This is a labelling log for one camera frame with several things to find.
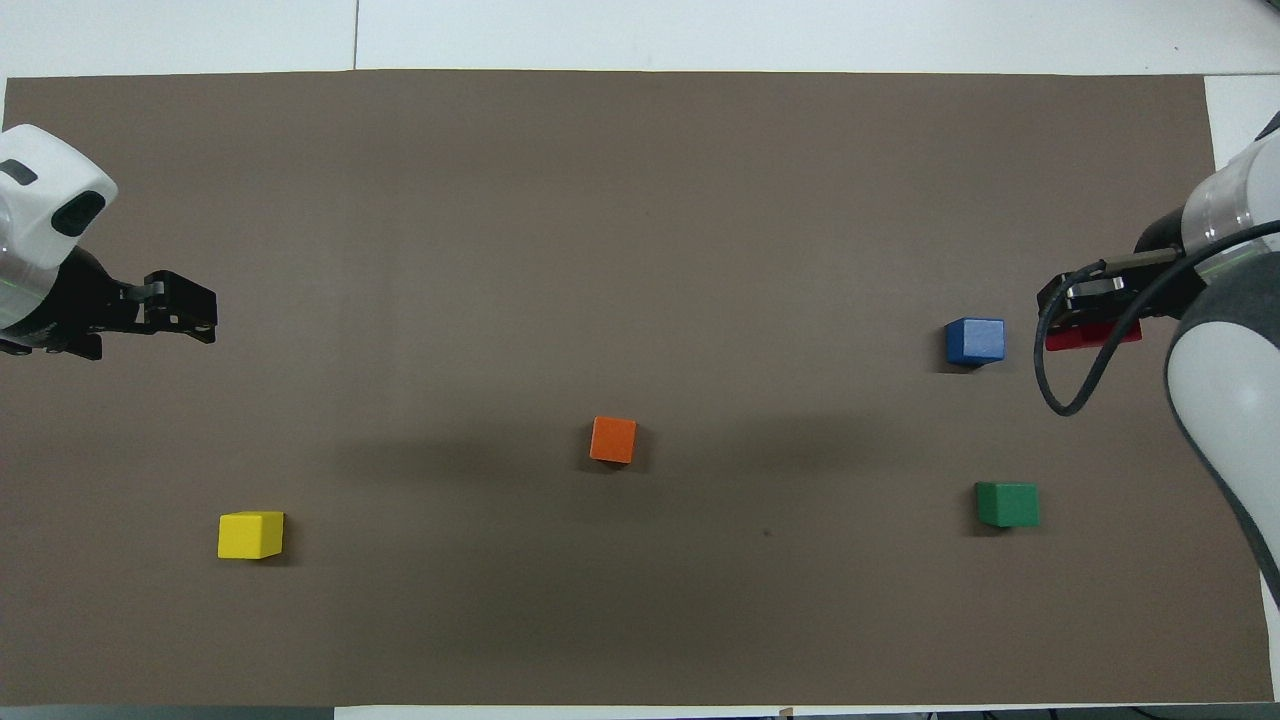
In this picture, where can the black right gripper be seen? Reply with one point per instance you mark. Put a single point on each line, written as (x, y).
(1160, 235)

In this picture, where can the yellow cube block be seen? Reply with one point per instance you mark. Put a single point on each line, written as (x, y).
(250, 535)

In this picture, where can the brown table mat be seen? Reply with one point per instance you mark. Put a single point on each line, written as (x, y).
(600, 250)

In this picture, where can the red cube block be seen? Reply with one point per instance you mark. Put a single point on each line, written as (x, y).
(1095, 338)

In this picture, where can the blue cube block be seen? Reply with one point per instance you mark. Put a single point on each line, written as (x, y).
(975, 342)

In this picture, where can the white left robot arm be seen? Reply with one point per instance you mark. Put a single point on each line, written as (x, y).
(40, 190)

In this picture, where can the orange cube block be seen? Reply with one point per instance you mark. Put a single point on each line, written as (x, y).
(613, 440)

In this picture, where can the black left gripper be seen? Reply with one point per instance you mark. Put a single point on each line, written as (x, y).
(80, 300)

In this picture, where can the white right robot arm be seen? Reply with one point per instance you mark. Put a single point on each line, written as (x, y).
(1225, 400)

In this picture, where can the green cube block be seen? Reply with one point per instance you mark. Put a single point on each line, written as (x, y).
(1008, 505)

